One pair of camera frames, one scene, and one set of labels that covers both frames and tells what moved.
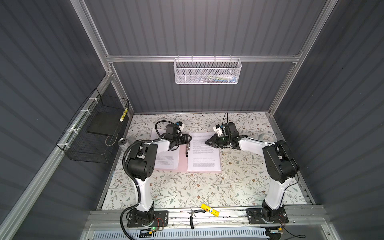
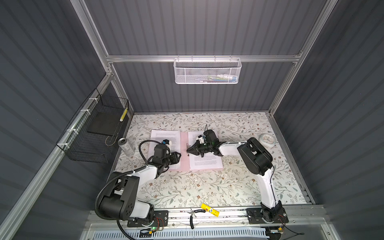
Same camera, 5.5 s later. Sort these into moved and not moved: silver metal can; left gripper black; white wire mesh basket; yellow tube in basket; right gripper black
Moved: right gripper black; left gripper black
Not moved: white wire mesh basket; yellow tube in basket; silver metal can
